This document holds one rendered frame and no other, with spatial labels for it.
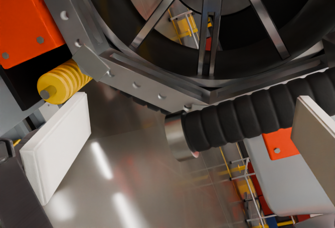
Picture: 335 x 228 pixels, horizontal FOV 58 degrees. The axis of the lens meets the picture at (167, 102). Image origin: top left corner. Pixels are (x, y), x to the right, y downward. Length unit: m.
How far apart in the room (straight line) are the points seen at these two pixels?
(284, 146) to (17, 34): 0.45
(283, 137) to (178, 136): 0.29
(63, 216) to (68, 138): 1.15
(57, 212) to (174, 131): 1.07
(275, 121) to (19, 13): 0.41
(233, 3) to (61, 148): 0.85
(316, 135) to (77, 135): 0.13
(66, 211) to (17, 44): 0.90
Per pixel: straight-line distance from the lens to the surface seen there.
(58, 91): 0.55
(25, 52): 0.53
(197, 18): 4.42
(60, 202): 1.31
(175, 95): 0.48
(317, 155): 0.17
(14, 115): 0.90
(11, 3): 0.53
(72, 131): 0.17
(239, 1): 0.97
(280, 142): 0.52
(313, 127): 0.18
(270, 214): 5.57
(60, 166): 0.16
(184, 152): 0.25
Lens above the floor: 0.83
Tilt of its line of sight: 16 degrees down
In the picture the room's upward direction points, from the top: 72 degrees clockwise
